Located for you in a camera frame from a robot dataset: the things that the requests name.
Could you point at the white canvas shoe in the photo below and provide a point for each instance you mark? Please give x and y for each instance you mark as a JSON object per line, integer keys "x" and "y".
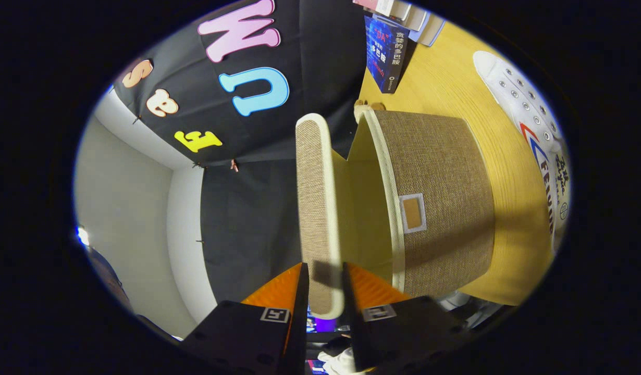
{"x": 518, "y": 99}

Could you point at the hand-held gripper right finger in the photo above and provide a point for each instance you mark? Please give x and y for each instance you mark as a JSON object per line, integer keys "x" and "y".
{"x": 352, "y": 323}

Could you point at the white book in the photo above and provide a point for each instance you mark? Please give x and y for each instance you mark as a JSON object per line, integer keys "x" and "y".
{"x": 411, "y": 14}

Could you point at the brown plush toy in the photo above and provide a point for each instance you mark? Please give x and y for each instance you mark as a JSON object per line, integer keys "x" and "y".
{"x": 370, "y": 106}

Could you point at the black backdrop cloth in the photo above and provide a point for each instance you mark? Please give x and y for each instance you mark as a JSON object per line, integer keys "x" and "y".
{"x": 320, "y": 62}

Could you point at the brown fabric storage box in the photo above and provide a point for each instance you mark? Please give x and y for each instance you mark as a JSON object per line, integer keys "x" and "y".
{"x": 445, "y": 172}

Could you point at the dark blue book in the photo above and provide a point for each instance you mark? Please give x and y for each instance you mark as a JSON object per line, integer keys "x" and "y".
{"x": 385, "y": 52}

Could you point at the light blue book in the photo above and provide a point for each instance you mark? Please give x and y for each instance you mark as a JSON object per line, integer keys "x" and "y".
{"x": 431, "y": 28}

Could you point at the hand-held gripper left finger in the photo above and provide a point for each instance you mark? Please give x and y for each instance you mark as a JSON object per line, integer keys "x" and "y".
{"x": 299, "y": 333}

